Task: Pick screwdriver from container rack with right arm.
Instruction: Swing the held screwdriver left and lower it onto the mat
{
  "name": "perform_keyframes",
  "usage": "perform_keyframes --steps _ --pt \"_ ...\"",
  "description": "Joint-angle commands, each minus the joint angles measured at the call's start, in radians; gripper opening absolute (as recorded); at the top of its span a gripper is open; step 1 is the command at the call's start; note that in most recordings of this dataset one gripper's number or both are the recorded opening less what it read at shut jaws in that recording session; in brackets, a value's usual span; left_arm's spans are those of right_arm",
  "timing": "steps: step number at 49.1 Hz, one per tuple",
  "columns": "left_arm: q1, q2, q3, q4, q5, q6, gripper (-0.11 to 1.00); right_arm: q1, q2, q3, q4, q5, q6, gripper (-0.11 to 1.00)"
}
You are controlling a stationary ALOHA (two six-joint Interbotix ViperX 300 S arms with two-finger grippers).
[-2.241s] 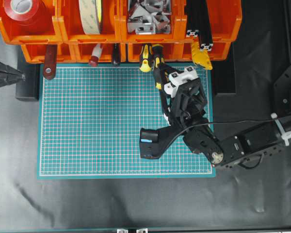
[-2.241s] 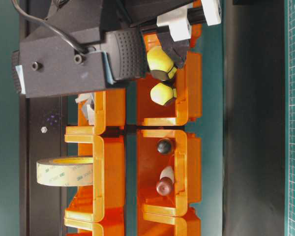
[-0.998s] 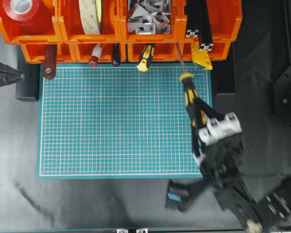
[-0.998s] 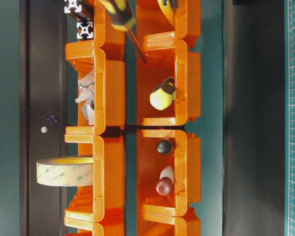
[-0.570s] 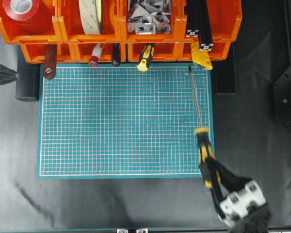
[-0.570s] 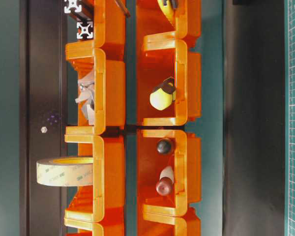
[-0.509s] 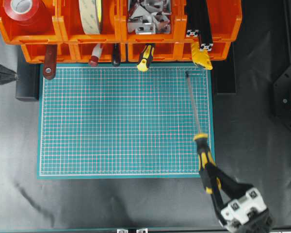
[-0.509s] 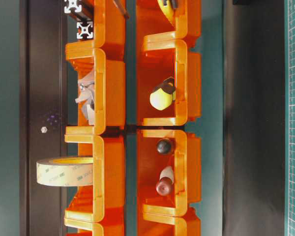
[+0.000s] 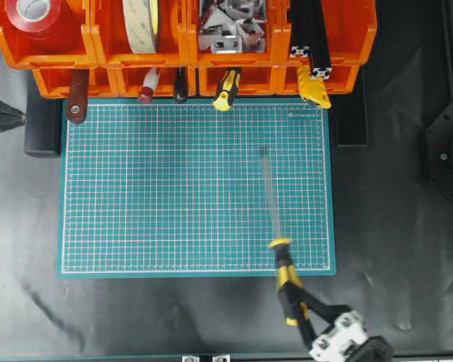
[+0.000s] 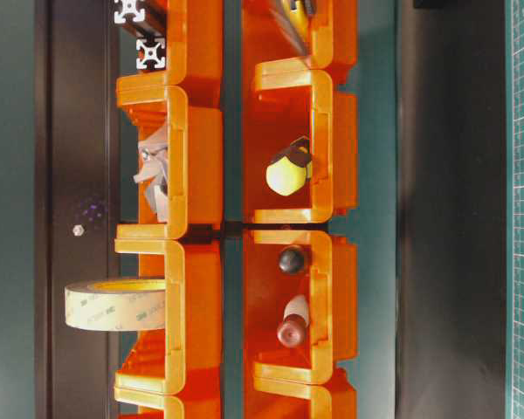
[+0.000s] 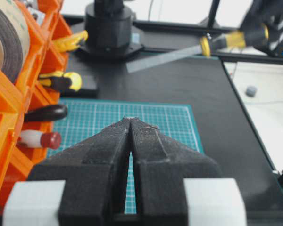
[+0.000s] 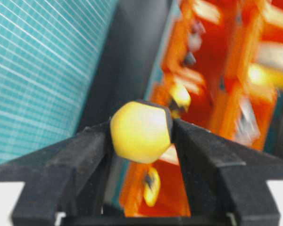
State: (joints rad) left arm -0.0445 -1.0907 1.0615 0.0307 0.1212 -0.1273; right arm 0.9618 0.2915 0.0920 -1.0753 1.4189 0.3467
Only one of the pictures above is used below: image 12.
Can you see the black round-handle screwdriver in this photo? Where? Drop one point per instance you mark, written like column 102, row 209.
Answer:
column 189, row 59

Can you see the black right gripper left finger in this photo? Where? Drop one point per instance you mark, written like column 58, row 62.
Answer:
column 67, row 177

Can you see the small yellow black screwdriver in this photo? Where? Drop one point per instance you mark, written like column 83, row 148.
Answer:
column 180, row 100

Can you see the orange bin with screwdrivers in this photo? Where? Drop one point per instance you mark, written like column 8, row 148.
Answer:
column 202, row 102

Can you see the grey metal brackets pile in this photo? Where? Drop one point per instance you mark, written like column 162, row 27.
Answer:
column 246, row 127

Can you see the yellow black tool top bin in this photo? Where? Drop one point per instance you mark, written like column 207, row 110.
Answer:
column 152, row 186

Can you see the black rack frame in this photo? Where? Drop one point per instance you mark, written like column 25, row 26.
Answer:
column 126, row 62

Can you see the orange bin with brackets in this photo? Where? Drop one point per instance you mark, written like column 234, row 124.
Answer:
column 227, row 111

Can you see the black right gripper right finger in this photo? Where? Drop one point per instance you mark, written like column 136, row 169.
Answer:
column 224, row 179

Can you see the orange bin with dark handles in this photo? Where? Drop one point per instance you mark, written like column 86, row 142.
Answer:
column 214, row 41

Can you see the orange bin with tape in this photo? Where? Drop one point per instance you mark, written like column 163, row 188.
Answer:
column 262, row 21

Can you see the green cutting mat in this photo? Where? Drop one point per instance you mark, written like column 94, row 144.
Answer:
column 49, row 52

